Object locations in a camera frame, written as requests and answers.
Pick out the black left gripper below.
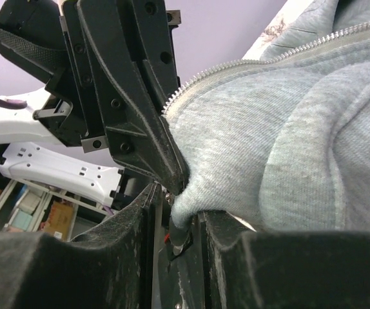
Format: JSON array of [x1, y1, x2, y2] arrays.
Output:
[[59, 1, 188, 194]]

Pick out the white background shelving unit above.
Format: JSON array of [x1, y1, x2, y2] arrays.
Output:
[[0, 178, 115, 241]]

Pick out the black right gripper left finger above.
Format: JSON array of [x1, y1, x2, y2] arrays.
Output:
[[0, 183, 162, 308]]

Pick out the grey zip-up jacket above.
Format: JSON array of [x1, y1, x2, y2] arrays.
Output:
[[164, 1, 370, 231]]

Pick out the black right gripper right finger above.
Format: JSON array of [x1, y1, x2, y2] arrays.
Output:
[[203, 212, 370, 308]]

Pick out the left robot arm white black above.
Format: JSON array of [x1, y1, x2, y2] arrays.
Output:
[[0, 1, 189, 207]]

